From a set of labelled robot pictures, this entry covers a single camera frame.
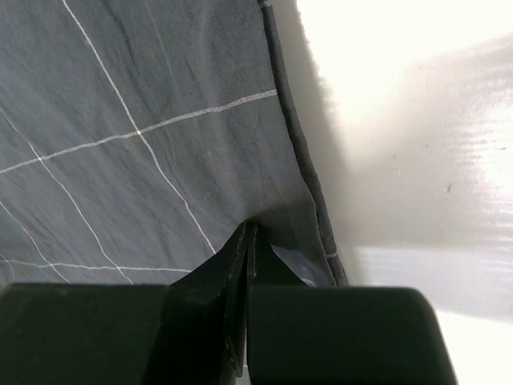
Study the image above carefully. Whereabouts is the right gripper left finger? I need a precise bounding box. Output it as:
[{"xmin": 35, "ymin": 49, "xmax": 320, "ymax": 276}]
[{"xmin": 1, "ymin": 224, "xmax": 247, "ymax": 384}]

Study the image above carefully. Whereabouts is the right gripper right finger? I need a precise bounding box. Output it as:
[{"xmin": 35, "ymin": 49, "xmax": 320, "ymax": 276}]
[{"xmin": 247, "ymin": 227, "xmax": 456, "ymax": 384}]

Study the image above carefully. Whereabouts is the dark checked cloth napkin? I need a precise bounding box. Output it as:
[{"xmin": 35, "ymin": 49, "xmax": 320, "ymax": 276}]
[{"xmin": 1, "ymin": 1, "xmax": 347, "ymax": 286}]

